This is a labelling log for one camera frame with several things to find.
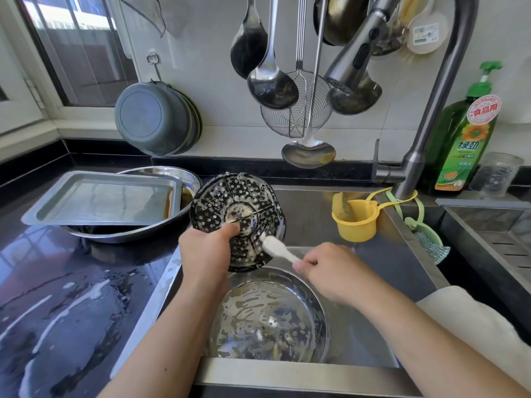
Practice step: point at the person's right hand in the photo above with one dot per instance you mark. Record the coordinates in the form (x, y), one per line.
(336, 273)

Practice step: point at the person's left hand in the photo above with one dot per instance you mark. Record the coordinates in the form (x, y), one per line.
(207, 254)

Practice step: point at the white cleaning brush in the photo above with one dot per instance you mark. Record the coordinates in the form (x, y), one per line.
(278, 247)

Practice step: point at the black round steamer rack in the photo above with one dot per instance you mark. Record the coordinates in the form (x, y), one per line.
(257, 199)

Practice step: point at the round steel pan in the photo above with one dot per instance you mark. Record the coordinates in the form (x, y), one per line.
(270, 319)

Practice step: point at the person's right forearm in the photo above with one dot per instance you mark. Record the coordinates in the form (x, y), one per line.
(448, 344)

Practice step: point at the person's left forearm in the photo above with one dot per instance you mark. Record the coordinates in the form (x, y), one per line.
(158, 352)

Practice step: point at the yellow hanging sink cup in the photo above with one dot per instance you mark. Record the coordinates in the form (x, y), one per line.
(355, 219)

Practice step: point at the stainless steel sink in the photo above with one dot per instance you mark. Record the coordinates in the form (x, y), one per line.
(398, 269)

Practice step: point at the round steel basin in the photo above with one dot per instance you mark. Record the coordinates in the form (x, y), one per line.
(192, 185)

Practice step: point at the green hanging sponge holder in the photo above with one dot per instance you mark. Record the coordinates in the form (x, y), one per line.
(430, 242)

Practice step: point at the rectangular steel tray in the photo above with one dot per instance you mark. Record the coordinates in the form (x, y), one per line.
(99, 199)

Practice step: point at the dark green hanging basin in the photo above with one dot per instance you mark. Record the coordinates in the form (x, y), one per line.
(197, 121)

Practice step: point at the grey hanging basin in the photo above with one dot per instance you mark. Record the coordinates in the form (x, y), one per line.
(153, 118)

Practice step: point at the white dish rag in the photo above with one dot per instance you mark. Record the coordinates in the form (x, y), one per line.
(481, 327)

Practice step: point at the steel soup ladle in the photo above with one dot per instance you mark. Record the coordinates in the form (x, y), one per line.
(273, 87)

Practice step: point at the green dish soap bottle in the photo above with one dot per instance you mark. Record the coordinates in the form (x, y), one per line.
(465, 145)

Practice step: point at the clear plastic cup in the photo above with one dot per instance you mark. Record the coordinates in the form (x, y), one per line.
(495, 175)

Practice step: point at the hanging steel ladles and skimmer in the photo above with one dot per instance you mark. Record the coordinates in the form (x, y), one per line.
(247, 47)

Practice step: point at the steel gooseneck faucet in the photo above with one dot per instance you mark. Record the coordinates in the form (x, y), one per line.
(456, 78)

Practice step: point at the white hanging cloth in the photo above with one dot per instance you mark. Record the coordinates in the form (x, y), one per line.
(141, 8)

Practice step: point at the white dish brush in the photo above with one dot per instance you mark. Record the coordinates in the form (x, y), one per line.
(427, 33)

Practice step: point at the yellow dish brush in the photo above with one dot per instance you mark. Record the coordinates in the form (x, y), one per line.
(411, 8)

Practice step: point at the steel wall hook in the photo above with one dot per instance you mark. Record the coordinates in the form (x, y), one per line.
(154, 68)

